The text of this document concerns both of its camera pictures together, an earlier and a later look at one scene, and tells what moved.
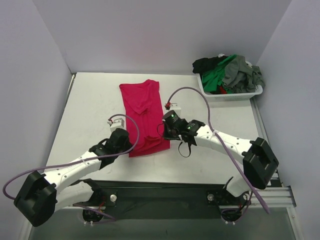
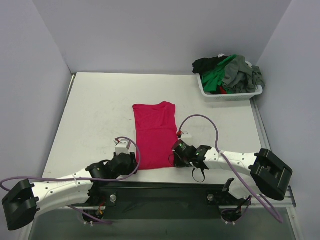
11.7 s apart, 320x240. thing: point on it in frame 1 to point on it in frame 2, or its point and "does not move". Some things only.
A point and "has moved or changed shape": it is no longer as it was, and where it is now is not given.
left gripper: [122, 139] to [132, 162]
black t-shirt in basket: [202, 64] does not move
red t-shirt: [142, 99] has moved or changed shape
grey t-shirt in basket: [239, 77] does not move
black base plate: [159, 200] does not move
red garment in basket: [222, 90] does not move
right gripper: [167, 130] to [176, 155]
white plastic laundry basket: [242, 96] does not move
